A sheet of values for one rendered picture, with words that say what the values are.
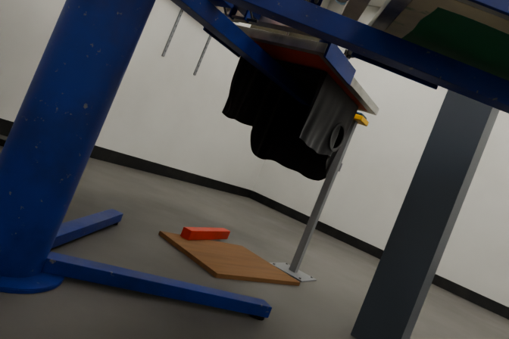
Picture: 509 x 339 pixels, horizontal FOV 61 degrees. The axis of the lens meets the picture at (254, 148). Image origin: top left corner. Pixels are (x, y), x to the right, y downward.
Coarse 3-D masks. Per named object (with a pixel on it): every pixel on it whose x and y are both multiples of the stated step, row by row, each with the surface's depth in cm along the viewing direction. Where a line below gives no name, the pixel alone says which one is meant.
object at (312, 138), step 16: (320, 80) 179; (320, 96) 181; (336, 96) 193; (320, 112) 186; (336, 112) 199; (352, 112) 214; (304, 128) 182; (320, 128) 193; (336, 128) 207; (320, 144) 200; (336, 144) 214
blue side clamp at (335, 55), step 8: (320, 40) 158; (328, 48) 156; (336, 48) 161; (328, 56) 158; (336, 56) 163; (344, 56) 168; (336, 64) 165; (344, 64) 170; (344, 72) 173; (352, 72) 179; (344, 80) 177
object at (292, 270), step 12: (360, 120) 239; (348, 132) 244; (348, 144) 246; (336, 156) 245; (336, 168) 243; (324, 192) 243; (324, 204) 246; (312, 216) 244; (312, 228) 242; (300, 252) 242; (276, 264) 244; (288, 264) 257; (300, 264) 245; (300, 276) 238
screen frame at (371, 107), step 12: (252, 36) 173; (264, 36) 171; (276, 36) 168; (288, 36) 165; (300, 48) 163; (312, 48) 159; (324, 48) 156; (324, 60) 164; (336, 72) 174; (360, 96) 197; (372, 108) 215
